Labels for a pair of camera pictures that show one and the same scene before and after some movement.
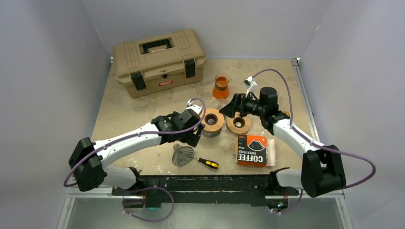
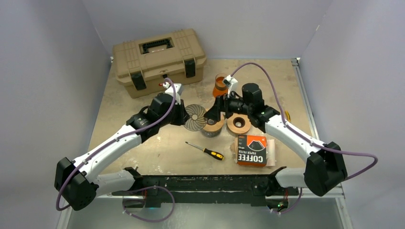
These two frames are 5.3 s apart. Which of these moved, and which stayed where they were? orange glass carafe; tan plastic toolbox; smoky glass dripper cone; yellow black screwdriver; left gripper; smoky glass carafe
Moved: smoky glass dripper cone; left gripper; yellow black screwdriver
Stayed: orange glass carafe; tan plastic toolbox; smoky glass carafe
